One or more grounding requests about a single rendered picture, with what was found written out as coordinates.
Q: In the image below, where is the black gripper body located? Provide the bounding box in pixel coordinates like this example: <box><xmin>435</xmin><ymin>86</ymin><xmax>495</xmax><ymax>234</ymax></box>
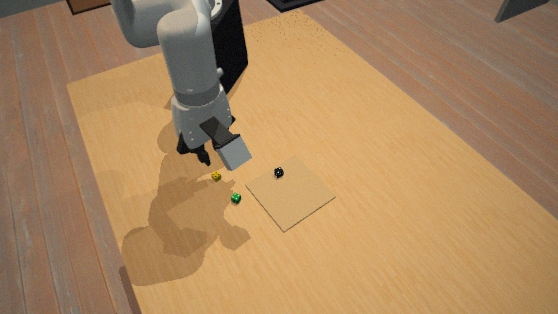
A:
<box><xmin>171</xmin><ymin>84</ymin><xmax>232</xmax><ymax>149</ymax></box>

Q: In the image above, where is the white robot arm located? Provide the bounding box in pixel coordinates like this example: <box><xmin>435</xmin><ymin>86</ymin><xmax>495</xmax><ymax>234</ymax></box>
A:
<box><xmin>110</xmin><ymin>0</ymin><xmax>252</xmax><ymax>171</ymax></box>

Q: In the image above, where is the green die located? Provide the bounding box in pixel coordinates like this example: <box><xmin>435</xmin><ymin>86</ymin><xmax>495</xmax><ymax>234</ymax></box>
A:
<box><xmin>231</xmin><ymin>193</ymin><xmax>241</xmax><ymax>204</ymax></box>

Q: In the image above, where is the beige flat mat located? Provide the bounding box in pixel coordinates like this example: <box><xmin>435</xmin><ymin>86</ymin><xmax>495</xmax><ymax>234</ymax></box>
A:
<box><xmin>245</xmin><ymin>155</ymin><xmax>336</xmax><ymax>232</ymax></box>

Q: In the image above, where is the black die with white pips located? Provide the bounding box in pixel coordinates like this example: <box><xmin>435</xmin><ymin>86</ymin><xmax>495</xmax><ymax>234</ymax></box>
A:
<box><xmin>274</xmin><ymin>167</ymin><xmax>284</xmax><ymax>178</ymax></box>

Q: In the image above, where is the yellow die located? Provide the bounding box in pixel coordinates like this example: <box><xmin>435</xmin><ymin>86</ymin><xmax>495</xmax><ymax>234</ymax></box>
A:
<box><xmin>211</xmin><ymin>171</ymin><xmax>222</xmax><ymax>182</ymax></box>

